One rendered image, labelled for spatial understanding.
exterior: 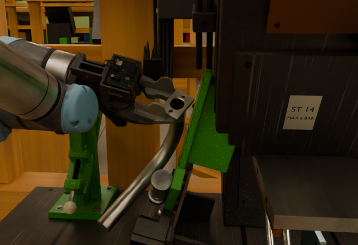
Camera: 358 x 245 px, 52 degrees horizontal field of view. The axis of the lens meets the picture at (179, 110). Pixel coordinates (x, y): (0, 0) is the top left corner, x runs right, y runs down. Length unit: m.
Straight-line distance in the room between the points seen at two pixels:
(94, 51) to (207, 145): 0.57
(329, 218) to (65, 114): 0.37
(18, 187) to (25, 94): 0.68
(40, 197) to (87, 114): 0.50
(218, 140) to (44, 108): 0.28
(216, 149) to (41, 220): 0.48
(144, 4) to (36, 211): 0.57
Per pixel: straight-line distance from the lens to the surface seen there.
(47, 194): 1.05
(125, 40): 0.97
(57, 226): 0.90
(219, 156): 0.62
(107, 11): 0.98
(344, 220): 0.48
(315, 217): 0.47
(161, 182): 0.63
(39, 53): 0.70
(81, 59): 0.66
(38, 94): 0.52
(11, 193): 1.14
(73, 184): 0.87
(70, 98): 0.55
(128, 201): 0.72
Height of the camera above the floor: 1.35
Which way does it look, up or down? 14 degrees down
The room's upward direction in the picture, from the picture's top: straight up
